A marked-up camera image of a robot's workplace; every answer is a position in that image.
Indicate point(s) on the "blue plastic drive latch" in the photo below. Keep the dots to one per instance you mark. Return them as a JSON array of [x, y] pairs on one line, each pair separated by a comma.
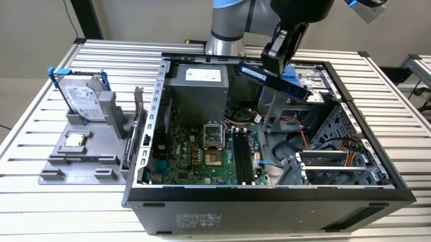
[[290, 74]]

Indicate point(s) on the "silver CPU chip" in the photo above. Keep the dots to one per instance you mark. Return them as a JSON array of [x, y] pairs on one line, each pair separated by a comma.
[[75, 141]]

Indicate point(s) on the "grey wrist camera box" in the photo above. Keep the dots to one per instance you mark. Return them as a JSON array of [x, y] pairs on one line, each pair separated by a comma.
[[370, 12]]

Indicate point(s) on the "black frame post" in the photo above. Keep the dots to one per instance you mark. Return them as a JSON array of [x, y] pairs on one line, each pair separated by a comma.
[[88, 20]]

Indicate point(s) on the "grey power supply box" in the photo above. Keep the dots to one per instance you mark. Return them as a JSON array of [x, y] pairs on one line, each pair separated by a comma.
[[199, 100]]

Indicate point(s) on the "grey parts rack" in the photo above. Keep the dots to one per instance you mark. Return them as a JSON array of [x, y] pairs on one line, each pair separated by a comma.
[[91, 148]]

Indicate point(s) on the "graphics card with metal bracket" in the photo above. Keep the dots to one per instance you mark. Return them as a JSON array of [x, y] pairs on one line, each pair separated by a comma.
[[138, 98]]

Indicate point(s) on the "black case fan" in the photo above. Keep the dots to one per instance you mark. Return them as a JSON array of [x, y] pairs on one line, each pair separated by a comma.
[[163, 131]]

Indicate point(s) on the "black open PC case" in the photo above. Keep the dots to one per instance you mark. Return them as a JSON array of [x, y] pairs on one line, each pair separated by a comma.
[[235, 214]]

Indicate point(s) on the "grey disk bay cage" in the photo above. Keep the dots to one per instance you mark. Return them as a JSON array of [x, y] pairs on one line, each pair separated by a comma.
[[323, 153]]

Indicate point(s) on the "black RAM slot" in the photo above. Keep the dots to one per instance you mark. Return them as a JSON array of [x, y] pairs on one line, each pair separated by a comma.
[[250, 156], [242, 156], [238, 156], [246, 156]]

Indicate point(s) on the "neighbouring metal slat table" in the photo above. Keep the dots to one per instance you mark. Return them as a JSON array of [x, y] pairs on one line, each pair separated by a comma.
[[420, 63]]

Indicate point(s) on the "grey metal drive cage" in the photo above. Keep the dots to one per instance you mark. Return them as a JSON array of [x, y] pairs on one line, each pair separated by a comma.
[[272, 111]]

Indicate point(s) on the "green motherboard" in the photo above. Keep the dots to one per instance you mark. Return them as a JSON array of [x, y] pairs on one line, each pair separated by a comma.
[[215, 174]]

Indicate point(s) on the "hard disk in blue carrier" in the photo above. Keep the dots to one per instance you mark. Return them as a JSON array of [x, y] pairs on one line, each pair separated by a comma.
[[80, 98]]

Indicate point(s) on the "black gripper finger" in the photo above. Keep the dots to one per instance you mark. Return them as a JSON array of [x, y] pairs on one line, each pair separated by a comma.
[[271, 60], [298, 37]]

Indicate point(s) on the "dark blue RAM stick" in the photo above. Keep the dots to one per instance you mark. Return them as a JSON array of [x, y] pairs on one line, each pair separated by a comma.
[[248, 71]]

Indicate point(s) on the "thin metal locking lever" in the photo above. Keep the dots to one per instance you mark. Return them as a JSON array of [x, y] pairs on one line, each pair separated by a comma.
[[223, 136]]

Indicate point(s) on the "CPU socket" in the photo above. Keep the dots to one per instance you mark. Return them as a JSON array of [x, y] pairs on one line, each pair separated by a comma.
[[214, 158]]

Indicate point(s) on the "black yellow table clamp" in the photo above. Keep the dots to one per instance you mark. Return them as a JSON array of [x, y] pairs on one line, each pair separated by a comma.
[[195, 41]]

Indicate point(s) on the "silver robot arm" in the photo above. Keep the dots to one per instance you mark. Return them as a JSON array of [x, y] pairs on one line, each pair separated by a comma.
[[228, 25]]

